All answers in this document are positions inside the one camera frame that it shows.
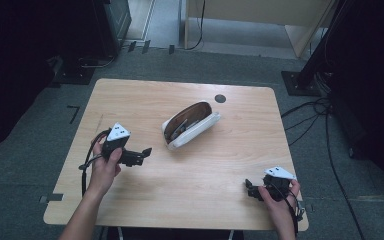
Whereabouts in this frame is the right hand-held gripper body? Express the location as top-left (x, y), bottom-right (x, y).
top-left (261, 166), bottom-right (297, 202)

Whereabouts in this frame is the black hanging cable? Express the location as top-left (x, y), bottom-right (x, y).
top-left (184, 0), bottom-right (207, 51)

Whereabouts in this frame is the person's left hand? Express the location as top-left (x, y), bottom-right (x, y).
top-left (87, 139), bottom-right (123, 198)

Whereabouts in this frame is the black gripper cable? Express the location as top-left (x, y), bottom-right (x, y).
top-left (273, 181), bottom-right (306, 236)
top-left (78, 129), bottom-right (112, 198)

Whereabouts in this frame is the dark curtain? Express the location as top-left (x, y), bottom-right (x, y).
top-left (323, 0), bottom-right (384, 204)
top-left (0, 0), bottom-right (96, 157)

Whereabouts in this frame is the white and brown pencil case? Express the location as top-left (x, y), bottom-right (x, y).
top-left (160, 100), bottom-right (221, 151)

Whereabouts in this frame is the black stand with square base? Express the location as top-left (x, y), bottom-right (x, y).
top-left (281, 0), bottom-right (349, 98)

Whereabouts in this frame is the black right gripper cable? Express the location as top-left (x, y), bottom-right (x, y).
top-left (273, 181), bottom-right (306, 236)

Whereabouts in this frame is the bundle of black floor cables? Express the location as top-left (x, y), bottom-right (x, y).
top-left (280, 96), bottom-right (333, 148)

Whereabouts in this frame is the long black floor cable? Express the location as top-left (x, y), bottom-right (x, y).
top-left (324, 109), bottom-right (359, 240)

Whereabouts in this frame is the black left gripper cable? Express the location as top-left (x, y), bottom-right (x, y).
top-left (78, 129), bottom-right (112, 198)

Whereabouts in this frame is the black cabinet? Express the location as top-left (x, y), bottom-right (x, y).
top-left (92, 0), bottom-right (133, 60)

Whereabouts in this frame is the black flat stand base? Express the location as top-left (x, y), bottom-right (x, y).
top-left (52, 54), bottom-right (118, 86)

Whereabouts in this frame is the person's right hand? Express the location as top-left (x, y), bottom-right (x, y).
top-left (257, 179), bottom-right (302, 232)

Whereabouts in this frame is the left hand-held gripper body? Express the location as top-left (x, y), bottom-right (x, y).
top-left (100, 122), bottom-right (144, 168)

